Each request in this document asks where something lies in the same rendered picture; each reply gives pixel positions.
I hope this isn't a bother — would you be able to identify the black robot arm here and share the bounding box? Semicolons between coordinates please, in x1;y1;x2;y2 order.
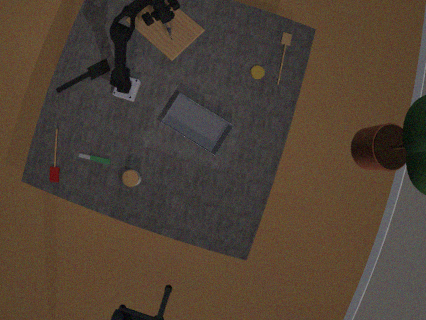
109;0;175;94

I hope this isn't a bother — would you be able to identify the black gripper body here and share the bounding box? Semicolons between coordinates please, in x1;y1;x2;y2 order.
141;0;181;26

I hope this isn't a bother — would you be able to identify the light brown wooden board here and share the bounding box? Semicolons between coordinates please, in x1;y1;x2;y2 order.
135;4;205;61

